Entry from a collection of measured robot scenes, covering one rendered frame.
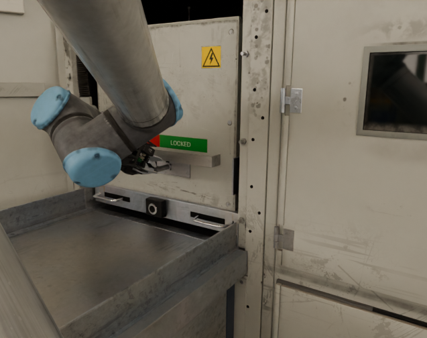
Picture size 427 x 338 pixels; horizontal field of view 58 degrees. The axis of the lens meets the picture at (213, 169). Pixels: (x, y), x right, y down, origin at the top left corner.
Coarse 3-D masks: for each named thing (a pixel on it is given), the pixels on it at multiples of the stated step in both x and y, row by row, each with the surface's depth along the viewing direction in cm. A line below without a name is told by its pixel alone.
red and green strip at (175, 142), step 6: (156, 138) 107; (162, 138) 106; (168, 138) 105; (174, 138) 104; (180, 138) 103; (186, 138) 102; (192, 138) 101; (156, 144) 108; (162, 144) 107; (168, 144) 106; (174, 144) 104; (180, 144) 103; (186, 144) 102; (192, 144) 101; (198, 144) 100; (204, 144) 99; (192, 150) 101; (198, 150) 100; (204, 150) 99
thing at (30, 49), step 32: (0, 0) 103; (32, 0) 110; (0, 32) 107; (32, 32) 112; (0, 64) 109; (32, 64) 114; (64, 64) 116; (0, 96) 108; (32, 96) 113; (0, 128) 111; (32, 128) 117; (0, 160) 113; (32, 160) 118; (0, 192) 114; (32, 192) 120; (64, 192) 126
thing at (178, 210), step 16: (96, 192) 124; (112, 192) 120; (128, 192) 116; (144, 192) 113; (128, 208) 117; (144, 208) 113; (176, 208) 107; (192, 208) 103; (208, 208) 101; (192, 224) 104; (224, 224) 99
